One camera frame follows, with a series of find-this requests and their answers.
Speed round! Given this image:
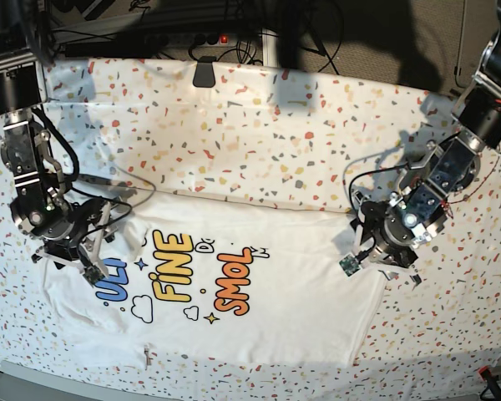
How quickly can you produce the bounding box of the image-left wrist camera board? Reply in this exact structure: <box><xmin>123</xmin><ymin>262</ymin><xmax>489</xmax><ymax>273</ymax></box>
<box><xmin>83</xmin><ymin>265</ymin><xmax>106</xmax><ymax>286</ymax></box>

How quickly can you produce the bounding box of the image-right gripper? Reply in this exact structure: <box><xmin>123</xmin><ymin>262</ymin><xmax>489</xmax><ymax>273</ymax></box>
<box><xmin>351</xmin><ymin>195</ymin><xmax>448</xmax><ymax>287</ymax></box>

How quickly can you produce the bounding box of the white metal stand post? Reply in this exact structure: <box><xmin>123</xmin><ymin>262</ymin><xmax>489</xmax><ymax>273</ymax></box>
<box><xmin>261</xmin><ymin>28</ymin><xmax>279</xmax><ymax>68</ymax></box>

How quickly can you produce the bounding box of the black table clamp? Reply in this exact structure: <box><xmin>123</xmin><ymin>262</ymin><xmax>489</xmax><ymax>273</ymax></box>
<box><xmin>193</xmin><ymin>56</ymin><xmax>216</xmax><ymax>89</ymax></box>

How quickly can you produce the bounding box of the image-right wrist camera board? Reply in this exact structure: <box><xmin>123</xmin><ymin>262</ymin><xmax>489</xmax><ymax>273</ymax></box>
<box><xmin>339</xmin><ymin>253</ymin><xmax>362</xmax><ymax>277</ymax></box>

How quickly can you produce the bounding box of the terrazzo patterned tablecloth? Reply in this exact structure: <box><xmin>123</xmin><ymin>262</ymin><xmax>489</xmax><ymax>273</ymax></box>
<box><xmin>0</xmin><ymin>59</ymin><xmax>501</xmax><ymax>400</ymax></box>

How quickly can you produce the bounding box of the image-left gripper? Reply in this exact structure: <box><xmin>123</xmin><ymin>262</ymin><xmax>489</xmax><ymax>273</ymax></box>
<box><xmin>12</xmin><ymin>196</ymin><xmax>129</xmax><ymax>278</ymax></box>

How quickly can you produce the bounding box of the red clamp bottom right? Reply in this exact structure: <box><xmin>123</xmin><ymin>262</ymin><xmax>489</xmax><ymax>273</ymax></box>
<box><xmin>478</xmin><ymin>366</ymin><xmax>501</xmax><ymax>401</ymax></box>

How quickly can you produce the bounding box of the white printed T-shirt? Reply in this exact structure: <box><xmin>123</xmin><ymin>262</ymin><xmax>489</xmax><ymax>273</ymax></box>
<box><xmin>41</xmin><ymin>193</ymin><xmax>385</xmax><ymax>368</ymax></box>

